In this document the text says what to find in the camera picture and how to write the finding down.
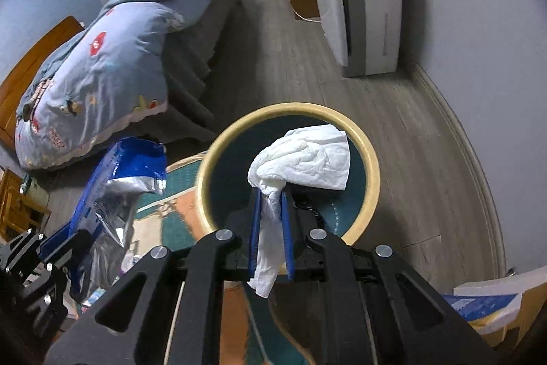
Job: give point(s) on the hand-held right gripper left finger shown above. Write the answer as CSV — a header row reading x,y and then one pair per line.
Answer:
x,y
255,236

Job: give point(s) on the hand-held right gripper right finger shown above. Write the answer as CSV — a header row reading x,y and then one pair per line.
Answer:
x,y
287,236

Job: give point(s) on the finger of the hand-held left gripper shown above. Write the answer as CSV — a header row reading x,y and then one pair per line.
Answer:
x,y
25,251
45,305

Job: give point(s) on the white tissue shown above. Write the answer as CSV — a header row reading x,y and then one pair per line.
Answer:
x,y
301,164

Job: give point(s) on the teal bin with yellow rim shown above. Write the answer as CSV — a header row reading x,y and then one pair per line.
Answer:
x,y
363,185

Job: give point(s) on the blue foil snack bag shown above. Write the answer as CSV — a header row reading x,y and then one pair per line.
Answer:
x,y
124,168

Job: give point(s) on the wooden stool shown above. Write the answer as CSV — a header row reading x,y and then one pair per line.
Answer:
x,y
19,206

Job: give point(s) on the teal and orange rug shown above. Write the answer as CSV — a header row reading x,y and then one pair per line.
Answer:
x,y
179,219

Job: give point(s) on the bed with blue quilt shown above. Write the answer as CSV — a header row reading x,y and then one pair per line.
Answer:
x,y
98,82

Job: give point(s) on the wooden headboard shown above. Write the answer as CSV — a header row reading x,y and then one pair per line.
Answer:
x,y
30,65

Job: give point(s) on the bed with grey skirt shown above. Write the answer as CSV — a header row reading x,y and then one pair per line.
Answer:
x,y
201,40

